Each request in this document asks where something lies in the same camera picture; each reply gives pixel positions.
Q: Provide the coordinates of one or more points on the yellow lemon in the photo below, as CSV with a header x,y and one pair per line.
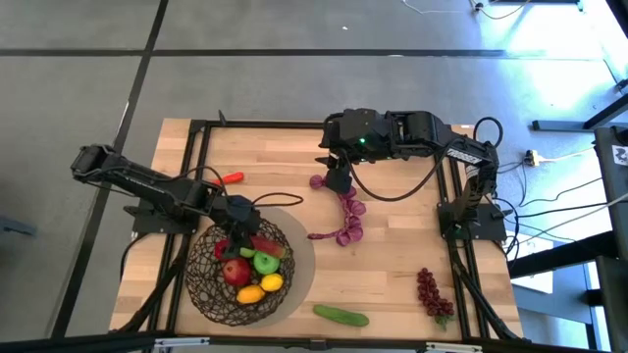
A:
x,y
272,283

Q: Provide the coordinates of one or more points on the purple grape bunch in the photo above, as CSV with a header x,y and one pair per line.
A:
x,y
353,211

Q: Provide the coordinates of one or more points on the black stand leg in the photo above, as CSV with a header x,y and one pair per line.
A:
x,y
564,125

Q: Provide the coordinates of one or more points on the dark red long pepper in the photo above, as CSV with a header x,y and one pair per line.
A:
x,y
270,246

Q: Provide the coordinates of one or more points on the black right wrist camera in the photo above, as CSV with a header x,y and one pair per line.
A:
x,y
339,179

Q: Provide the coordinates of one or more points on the orange-yellow fruit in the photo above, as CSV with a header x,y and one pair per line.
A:
x,y
250,294

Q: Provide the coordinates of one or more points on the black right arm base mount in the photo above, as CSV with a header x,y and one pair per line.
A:
x,y
486,223

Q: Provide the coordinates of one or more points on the green apple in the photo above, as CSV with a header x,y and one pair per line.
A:
x,y
266,263

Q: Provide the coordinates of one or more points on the white printed tag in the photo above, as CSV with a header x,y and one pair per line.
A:
x,y
620,156

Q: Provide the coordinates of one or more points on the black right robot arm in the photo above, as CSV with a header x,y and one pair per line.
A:
x,y
441,142

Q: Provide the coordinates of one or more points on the dark woven wicker basket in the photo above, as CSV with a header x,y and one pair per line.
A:
x,y
206,299

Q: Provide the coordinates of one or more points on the dark red grape bunch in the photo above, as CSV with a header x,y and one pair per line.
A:
x,y
433,296

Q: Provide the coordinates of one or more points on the round grey placemat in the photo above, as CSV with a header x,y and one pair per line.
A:
x,y
301,255

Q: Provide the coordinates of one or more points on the red pomegranate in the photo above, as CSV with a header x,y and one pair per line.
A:
x,y
237,272

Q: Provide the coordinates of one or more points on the black side furniture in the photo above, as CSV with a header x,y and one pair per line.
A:
x,y
613,220

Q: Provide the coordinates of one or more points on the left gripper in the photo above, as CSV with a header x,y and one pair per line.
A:
x,y
240,211

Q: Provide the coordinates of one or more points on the large green cucumber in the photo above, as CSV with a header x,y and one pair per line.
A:
x,y
341,316

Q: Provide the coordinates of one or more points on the white power strip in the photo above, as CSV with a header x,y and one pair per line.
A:
x,y
531,158

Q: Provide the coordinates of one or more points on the black aluminium table frame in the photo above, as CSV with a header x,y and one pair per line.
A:
x,y
275,124

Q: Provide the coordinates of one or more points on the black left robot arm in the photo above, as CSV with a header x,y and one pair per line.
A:
x,y
147,184

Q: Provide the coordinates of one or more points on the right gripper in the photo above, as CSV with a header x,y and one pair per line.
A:
x,y
353,132

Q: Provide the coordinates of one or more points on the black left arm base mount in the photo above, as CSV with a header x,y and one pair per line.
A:
x,y
147,226

